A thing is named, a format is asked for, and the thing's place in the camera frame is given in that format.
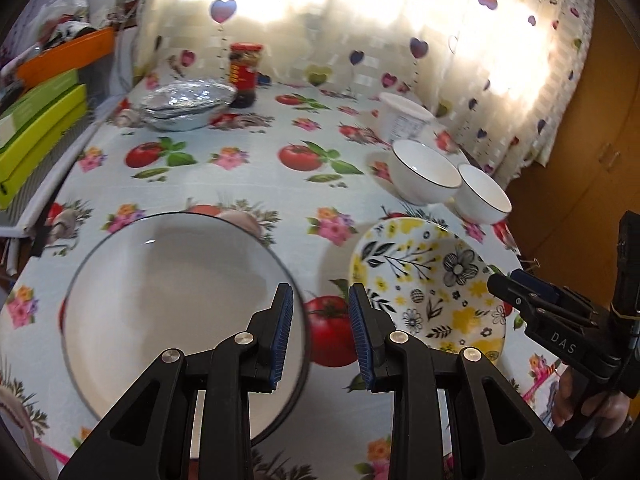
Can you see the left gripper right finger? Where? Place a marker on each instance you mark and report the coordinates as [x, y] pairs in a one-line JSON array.
[[494, 433]]

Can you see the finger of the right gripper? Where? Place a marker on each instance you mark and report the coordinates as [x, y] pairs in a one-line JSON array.
[[560, 296], [533, 309]]

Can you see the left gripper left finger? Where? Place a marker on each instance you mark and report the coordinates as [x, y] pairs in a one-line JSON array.
[[147, 432]]

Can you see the floral yellow patterned plate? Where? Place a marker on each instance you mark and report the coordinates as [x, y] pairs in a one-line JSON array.
[[431, 283]]

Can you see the white ribbed bowl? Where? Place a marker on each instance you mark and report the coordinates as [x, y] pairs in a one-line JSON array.
[[421, 175], [480, 199]]

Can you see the person right hand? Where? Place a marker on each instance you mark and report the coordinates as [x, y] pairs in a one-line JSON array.
[[608, 410]]

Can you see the black binder clip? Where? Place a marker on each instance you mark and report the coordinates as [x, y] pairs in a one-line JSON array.
[[528, 264]]

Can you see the wooden cabinet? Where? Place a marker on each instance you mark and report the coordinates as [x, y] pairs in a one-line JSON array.
[[565, 214]]

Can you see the white plastic tub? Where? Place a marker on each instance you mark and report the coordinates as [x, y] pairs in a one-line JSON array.
[[400, 118]]

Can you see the vegetable print tablecloth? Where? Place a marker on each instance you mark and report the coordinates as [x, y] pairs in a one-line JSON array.
[[300, 168]]

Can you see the heart pattern curtain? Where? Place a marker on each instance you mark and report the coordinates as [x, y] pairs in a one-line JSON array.
[[499, 74]]

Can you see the lime green box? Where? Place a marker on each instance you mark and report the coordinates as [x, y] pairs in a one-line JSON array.
[[41, 136]]

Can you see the stacked foil trays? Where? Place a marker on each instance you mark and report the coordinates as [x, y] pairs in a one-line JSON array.
[[186, 105]]

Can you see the red label sauce jar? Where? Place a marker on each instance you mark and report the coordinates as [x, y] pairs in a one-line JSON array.
[[244, 59]]

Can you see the light green box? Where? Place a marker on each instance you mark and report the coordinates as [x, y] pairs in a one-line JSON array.
[[28, 107]]

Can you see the orange box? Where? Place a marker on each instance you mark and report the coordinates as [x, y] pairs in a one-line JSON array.
[[73, 55]]

